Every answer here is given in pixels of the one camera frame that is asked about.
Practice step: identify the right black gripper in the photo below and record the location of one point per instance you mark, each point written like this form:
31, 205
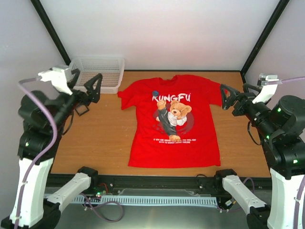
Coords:
243, 97

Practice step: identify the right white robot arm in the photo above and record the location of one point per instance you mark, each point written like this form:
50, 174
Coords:
279, 130

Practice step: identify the white plastic basket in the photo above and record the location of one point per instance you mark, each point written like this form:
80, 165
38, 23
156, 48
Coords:
111, 68

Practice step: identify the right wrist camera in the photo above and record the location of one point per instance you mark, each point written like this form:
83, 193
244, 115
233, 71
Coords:
267, 83

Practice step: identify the blue round brooch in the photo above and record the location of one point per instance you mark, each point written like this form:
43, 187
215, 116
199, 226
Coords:
155, 93

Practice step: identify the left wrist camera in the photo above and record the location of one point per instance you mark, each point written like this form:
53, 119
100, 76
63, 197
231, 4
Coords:
59, 76

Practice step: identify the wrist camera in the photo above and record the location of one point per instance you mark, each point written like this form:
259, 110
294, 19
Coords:
267, 83
59, 76

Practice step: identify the light blue cable duct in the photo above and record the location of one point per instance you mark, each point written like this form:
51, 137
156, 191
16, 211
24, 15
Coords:
209, 202

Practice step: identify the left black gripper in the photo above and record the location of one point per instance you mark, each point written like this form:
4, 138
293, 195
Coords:
94, 94

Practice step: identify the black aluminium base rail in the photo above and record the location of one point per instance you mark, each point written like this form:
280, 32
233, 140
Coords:
198, 184

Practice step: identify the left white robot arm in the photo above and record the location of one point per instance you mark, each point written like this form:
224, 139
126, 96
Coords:
43, 124

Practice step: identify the red kungfu bear t-shirt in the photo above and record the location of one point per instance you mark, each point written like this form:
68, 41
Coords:
176, 128

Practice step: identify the black brooch box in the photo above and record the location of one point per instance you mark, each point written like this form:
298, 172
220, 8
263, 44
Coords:
81, 109

